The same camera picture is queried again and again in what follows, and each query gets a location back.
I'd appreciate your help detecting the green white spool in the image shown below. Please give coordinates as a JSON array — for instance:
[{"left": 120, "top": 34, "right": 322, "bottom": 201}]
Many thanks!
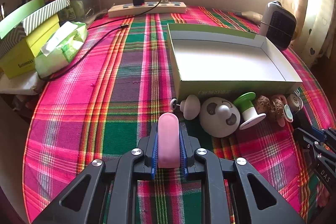
[{"left": 233, "top": 92, "right": 266, "bottom": 130}]

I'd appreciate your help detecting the pink oblong case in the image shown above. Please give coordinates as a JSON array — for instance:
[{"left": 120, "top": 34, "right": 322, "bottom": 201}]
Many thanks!
[{"left": 158, "top": 113, "right": 180, "bottom": 169}]

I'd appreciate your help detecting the plaid pink green blanket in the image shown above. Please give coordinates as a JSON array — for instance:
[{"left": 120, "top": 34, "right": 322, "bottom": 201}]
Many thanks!
[{"left": 23, "top": 7, "right": 330, "bottom": 222}]

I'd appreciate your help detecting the brown walnut right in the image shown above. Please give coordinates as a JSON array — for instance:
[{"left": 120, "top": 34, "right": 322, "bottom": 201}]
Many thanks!
[{"left": 268, "top": 98, "right": 284, "bottom": 122}]

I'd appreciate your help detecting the white panda mini fan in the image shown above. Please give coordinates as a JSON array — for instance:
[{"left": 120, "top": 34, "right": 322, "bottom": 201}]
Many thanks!
[{"left": 199, "top": 97, "right": 240, "bottom": 138}]

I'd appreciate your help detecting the black charger cable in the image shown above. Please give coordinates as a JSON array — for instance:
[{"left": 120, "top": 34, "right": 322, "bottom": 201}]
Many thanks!
[{"left": 38, "top": 0, "right": 164, "bottom": 82}]

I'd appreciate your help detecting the beige heart curtain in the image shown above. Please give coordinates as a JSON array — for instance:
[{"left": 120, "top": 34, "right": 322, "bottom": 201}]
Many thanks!
[{"left": 281, "top": 0, "right": 335, "bottom": 67}]

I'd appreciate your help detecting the cream power strip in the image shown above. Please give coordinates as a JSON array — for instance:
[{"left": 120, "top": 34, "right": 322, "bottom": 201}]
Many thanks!
[{"left": 108, "top": 2, "right": 187, "bottom": 18}]

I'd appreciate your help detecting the striped green gift box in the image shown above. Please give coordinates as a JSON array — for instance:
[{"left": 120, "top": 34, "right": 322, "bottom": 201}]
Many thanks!
[{"left": 1, "top": 0, "right": 70, "bottom": 57}]

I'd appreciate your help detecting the brown walnut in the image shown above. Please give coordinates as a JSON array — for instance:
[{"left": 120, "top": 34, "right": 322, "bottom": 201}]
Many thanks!
[
  {"left": 254, "top": 95, "right": 270, "bottom": 114},
  {"left": 268, "top": 98, "right": 284, "bottom": 122}
]

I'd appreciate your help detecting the white knob roller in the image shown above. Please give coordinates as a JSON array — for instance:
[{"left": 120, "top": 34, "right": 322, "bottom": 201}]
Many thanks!
[{"left": 170, "top": 94, "right": 201, "bottom": 121}]

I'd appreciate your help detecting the brown walnut left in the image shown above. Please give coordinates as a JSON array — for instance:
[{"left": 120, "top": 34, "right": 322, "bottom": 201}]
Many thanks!
[{"left": 254, "top": 95, "right": 270, "bottom": 114}]

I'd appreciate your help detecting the grey black space heater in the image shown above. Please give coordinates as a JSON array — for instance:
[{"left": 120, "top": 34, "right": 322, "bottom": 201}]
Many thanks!
[{"left": 259, "top": 1, "right": 297, "bottom": 51}]

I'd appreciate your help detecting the yellow green box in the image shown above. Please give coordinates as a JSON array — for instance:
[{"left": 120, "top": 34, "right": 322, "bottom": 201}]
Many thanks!
[{"left": 1, "top": 14, "right": 60, "bottom": 79}]

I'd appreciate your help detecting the pink mint sensor light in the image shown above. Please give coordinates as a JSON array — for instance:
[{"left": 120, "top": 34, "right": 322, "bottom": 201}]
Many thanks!
[{"left": 270, "top": 94, "right": 293, "bottom": 127}]

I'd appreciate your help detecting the white round cream jar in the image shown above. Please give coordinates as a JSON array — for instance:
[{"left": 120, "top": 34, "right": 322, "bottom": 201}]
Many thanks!
[{"left": 286, "top": 94, "right": 303, "bottom": 114}]

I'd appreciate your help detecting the green tissue pack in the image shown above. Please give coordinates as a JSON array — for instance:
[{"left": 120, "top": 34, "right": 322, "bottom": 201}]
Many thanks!
[{"left": 35, "top": 22, "right": 88, "bottom": 79}]

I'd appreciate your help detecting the green white cardboard box lid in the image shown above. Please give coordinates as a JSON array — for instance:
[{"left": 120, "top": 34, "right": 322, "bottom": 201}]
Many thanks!
[{"left": 167, "top": 23, "right": 302, "bottom": 101}]

